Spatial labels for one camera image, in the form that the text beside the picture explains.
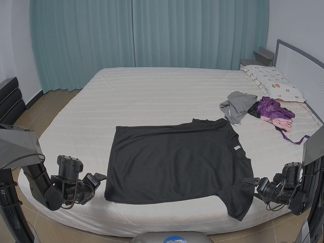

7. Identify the black T-shirt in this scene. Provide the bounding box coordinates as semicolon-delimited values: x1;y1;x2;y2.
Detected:
104;118;255;222

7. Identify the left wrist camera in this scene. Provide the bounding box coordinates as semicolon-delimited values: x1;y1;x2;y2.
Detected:
56;155;84;184

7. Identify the grey garment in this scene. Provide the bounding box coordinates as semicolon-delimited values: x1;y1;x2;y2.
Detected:
219;91;258;127

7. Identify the purple satin garment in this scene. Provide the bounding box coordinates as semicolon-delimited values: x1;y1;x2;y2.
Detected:
258;96;310;145

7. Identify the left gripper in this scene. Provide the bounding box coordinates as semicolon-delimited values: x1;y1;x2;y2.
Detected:
84;172;108;193

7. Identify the black glossy garment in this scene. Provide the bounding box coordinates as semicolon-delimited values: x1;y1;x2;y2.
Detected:
248;101;262;119

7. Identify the blue-green curtain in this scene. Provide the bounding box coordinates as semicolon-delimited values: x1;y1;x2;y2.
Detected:
30;0;269;94

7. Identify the pink garment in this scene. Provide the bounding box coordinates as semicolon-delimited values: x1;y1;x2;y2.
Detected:
261;116;293;133

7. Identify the black chest of drawers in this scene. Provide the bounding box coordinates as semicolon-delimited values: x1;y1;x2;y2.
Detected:
0;77;27;125

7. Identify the grey bedside table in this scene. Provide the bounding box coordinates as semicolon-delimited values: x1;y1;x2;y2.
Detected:
240;47;275;68

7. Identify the white printed pillow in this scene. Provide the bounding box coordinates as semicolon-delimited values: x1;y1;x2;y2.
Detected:
240;65;307;103

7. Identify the bed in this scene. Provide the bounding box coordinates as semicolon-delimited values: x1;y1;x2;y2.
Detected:
18;39;324;237

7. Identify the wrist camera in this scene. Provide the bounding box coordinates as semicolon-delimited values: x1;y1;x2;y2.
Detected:
56;155;84;184
281;162;303;187

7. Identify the black cable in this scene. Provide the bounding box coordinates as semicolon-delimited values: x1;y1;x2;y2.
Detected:
0;154;46;171

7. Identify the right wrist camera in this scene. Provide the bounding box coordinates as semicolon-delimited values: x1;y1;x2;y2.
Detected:
281;162;303;187

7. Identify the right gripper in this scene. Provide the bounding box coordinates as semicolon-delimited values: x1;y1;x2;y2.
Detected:
256;177;275;202

